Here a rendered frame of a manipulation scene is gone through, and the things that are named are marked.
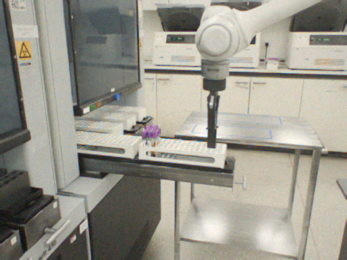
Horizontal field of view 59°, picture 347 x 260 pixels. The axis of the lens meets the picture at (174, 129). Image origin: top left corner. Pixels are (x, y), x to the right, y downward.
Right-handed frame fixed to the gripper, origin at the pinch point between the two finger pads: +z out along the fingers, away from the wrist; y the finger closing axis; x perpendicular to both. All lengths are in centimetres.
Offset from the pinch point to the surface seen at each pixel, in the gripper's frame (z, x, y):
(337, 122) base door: 50, 100, -229
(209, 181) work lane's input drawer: 12.8, 0.5, 6.8
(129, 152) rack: 6.3, -28.0, 5.0
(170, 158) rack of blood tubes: 7.6, -13.7, 3.0
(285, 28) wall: -40, 46, -292
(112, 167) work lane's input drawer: 11.9, -33.9, 6.8
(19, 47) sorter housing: -30, -46, 30
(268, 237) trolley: 62, 26, -37
